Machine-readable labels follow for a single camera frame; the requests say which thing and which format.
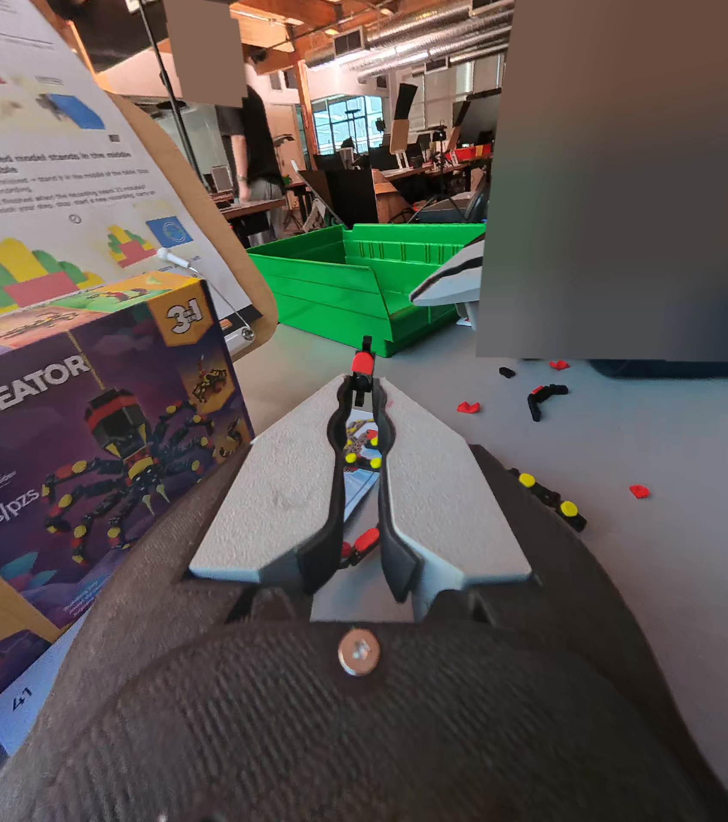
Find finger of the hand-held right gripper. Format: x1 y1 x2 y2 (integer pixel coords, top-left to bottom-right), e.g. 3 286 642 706
410 270 483 308
431 239 487 288

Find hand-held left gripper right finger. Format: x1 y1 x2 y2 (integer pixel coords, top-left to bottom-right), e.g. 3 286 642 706
370 378 533 620

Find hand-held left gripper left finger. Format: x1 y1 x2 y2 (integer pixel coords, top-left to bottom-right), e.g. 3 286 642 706
189 374 348 620

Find small red black lego assembly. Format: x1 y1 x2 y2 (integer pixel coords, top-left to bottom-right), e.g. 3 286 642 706
348 334 377 412

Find person's right forearm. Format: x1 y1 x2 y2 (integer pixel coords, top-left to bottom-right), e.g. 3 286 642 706
587 356 728 380

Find red yellow black lego assembly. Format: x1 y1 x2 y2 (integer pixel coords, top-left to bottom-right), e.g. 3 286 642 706
340 527 381 567

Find black angled lego piece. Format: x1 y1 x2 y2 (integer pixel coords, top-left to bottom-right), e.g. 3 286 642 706
526 383 570 423

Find purple yellow lego box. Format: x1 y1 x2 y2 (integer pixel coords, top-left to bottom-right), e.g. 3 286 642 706
0 270 256 746

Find open lego instruction booklet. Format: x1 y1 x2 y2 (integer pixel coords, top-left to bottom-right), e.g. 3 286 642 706
0 411 383 759

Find green plastic bin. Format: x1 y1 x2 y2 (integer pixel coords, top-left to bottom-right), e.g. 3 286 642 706
247 221 487 358

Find thin black stand pole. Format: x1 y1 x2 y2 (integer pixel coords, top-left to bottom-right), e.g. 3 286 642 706
139 0 205 188

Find wooden clipboard instruction sheet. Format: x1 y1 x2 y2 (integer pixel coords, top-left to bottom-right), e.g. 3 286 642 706
0 0 280 362

